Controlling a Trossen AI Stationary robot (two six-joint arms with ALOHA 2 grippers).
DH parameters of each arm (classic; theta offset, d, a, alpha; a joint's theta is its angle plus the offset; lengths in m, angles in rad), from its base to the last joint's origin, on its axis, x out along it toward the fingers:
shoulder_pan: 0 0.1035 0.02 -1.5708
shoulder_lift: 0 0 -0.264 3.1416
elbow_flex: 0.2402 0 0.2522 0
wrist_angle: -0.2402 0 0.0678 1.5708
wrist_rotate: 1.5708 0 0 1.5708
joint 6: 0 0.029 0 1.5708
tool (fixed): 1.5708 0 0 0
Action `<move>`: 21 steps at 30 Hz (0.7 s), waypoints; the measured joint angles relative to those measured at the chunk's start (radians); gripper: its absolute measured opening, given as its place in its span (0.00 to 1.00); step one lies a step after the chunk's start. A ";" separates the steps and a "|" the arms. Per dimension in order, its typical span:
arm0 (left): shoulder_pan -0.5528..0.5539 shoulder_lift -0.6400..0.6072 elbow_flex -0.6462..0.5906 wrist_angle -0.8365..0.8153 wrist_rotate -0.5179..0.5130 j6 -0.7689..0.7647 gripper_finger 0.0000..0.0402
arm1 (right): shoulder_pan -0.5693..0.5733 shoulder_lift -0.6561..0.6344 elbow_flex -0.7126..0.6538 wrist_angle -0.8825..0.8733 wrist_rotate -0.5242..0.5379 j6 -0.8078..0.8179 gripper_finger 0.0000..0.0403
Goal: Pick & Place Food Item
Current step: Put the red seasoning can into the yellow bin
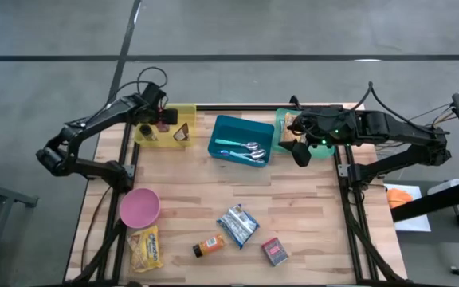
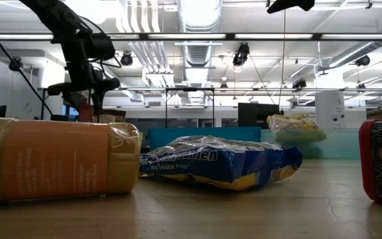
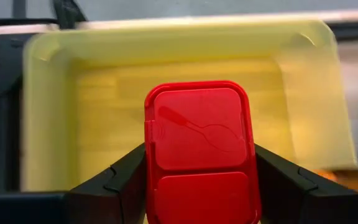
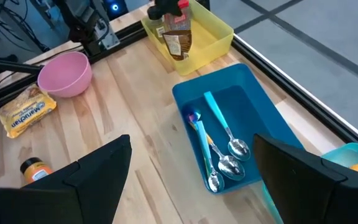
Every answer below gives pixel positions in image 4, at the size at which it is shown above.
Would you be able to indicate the blue plastic bin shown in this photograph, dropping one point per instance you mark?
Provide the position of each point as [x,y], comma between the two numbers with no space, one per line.
[253,102]

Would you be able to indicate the black computer blue light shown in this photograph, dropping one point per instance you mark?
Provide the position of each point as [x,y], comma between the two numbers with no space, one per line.
[115,7]

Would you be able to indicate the yellow plastic bin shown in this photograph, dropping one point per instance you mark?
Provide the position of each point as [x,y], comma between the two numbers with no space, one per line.
[210,40]

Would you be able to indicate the translucent green plastic bin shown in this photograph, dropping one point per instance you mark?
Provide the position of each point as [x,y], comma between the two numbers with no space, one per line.
[343,155]

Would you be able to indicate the small red candy packet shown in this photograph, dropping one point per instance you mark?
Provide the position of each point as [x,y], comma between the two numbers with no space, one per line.
[183,4]

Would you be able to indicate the orange spice bottle black cap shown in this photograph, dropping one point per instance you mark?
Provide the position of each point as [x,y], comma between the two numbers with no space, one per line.
[36,172]

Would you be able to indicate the yellow Maruchan ramen packet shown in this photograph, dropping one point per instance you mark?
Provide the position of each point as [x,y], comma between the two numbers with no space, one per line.
[26,113]

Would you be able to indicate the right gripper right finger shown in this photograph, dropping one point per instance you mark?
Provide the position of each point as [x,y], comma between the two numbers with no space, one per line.
[315,199]

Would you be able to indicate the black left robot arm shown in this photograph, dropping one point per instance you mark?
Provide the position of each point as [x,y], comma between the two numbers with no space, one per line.
[85,31]

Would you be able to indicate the iridescent rainbow spoon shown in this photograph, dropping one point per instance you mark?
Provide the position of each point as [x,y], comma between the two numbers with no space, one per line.
[194,116]

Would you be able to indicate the pink plastic bowl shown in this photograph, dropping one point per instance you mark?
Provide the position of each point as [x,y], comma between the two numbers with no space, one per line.
[64,74]

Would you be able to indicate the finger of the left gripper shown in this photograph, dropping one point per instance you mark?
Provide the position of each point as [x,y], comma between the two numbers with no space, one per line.
[168,4]

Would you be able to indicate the clear bottle black cap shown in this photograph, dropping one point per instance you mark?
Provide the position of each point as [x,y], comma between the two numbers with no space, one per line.
[157,28]

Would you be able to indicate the brown snack pouch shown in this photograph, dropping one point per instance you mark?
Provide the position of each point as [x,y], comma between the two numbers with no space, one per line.
[177,43]

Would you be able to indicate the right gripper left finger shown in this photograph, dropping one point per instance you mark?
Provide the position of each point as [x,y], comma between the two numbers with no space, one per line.
[98,193]

